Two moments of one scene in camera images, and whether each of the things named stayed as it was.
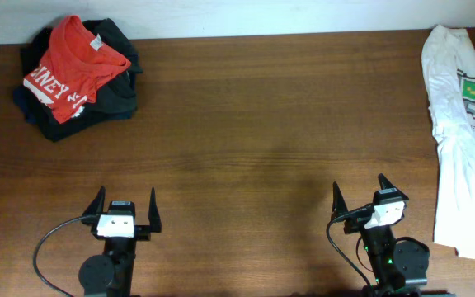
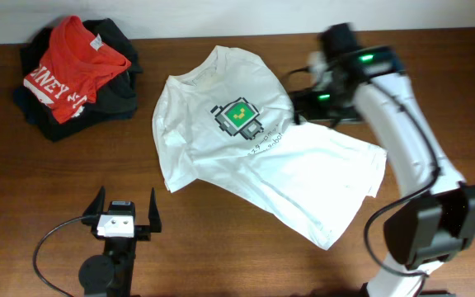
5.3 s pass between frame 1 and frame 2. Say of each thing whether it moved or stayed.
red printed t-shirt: stayed
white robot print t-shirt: moved
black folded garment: stayed
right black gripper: moved
